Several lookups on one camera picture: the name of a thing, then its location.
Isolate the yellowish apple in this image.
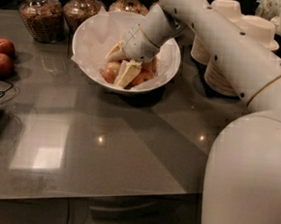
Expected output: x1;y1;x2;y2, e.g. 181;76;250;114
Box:
142;57;158;74

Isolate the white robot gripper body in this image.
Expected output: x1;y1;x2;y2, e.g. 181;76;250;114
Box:
123;23;160;63

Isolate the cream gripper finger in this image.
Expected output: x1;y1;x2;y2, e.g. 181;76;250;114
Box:
106;41;126;62
114;60;142;88

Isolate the leftmost glass cereal jar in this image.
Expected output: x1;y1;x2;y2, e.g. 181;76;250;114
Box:
18;0;65;44

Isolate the white paper bowl liner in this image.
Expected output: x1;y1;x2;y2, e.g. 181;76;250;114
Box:
69;5;181;95

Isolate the red apple on table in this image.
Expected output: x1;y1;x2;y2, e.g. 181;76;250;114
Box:
0;38;16;57
0;53;14;79

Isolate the white ceramic bowl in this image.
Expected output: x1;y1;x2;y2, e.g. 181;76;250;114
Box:
68;7;185;99

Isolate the front left apple in bowl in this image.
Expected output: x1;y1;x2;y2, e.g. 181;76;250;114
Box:
102;61;121;83

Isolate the front stack of paper bowls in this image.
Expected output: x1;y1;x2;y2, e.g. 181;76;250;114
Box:
203;16;279;98

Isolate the stack of paper bowls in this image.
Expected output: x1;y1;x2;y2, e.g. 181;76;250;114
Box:
203;16;279;98
191;0;242;66

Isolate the lower red apple on table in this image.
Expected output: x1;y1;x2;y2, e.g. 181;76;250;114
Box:
0;53;14;79

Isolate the front red apple in bowl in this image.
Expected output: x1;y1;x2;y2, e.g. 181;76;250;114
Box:
129;69;154;87

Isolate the upper red apple on table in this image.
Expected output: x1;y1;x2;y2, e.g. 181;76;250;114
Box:
0;38;16;57

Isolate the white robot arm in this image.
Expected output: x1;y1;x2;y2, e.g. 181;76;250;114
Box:
110;0;281;224

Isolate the rear stack of paper bowls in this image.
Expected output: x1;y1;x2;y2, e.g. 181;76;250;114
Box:
191;0;242;66

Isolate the glass cereal jar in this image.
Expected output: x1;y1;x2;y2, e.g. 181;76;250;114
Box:
60;0;107;37
109;0;148;16
18;0;65;44

